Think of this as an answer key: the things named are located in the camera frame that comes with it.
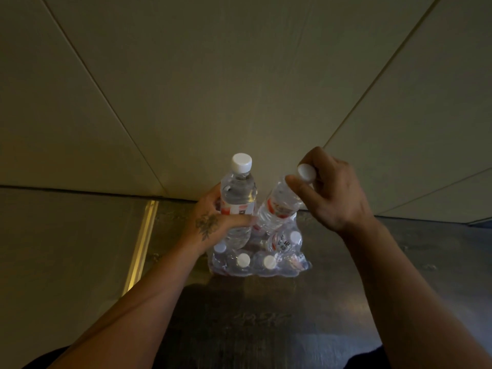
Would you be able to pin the person's left hand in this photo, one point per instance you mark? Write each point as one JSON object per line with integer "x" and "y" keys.
{"x": 205, "y": 226}

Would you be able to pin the person's right hand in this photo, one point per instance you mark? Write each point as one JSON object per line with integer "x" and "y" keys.
{"x": 342, "y": 195}

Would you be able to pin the person's left thumb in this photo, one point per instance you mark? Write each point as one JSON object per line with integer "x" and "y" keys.
{"x": 242, "y": 222}

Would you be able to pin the person's right thumb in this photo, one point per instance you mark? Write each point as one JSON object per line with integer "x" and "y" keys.
{"x": 301, "y": 194}

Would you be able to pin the clear water bottle white cap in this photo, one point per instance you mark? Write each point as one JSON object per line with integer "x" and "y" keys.
{"x": 243, "y": 260}
{"x": 239, "y": 192}
{"x": 220, "y": 248}
{"x": 270, "y": 262}
{"x": 286, "y": 242}
{"x": 278, "y": 205}

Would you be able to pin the person's right forearm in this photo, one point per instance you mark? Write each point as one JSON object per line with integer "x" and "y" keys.
{"x": 407, "y": 299}

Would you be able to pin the person's left forearm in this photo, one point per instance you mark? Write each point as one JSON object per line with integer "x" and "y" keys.
{"x": 134, "y": 311}

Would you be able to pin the clear plastic shrink wrap pack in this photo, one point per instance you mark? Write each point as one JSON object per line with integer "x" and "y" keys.
{"x": 265, "y": 270}

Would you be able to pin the brass floor threshold strip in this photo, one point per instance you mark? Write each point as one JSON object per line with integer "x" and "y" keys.
{"x": 141, "y": 242}

